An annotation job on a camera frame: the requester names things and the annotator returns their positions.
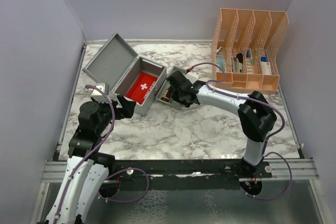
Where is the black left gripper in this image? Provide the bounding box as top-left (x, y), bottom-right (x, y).
top-left (93, 94), bottom-right (136, 134)

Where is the red first aid kit pouch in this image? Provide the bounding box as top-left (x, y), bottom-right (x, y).
top-left (125, 71), bottom-right (157, 104)

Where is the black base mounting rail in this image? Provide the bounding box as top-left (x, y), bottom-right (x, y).
top-left (99, 159), bottom-right (271, 196)

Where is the grey metal first aid case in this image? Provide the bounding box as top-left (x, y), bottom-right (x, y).
top-left (83, 33), bottom-right (166, 115)

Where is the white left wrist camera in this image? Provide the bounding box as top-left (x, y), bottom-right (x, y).
top-left (90, 83), bottom-right (109, 103)

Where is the brown bottle orange cap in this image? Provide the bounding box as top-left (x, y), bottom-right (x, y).
top-left (161, 88), bottom-right (173, 102)

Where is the grey plastic divider tray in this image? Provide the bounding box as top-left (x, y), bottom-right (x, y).
top-left (156, 66), bottom-right (186, 110)

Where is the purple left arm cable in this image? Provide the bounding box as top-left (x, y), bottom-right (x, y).
top-left (52, 84), bottom-right (116, 222)

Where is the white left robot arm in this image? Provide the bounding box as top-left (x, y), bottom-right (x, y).
top-left (43, 95), bottom-right (136, 223)

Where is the peach plastic file organizer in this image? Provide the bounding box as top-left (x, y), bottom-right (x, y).
top-left (211, 8), bottom-right (289, 94)

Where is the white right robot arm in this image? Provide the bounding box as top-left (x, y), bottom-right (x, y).
top-left (167, 71), bottom-right (277, 177)

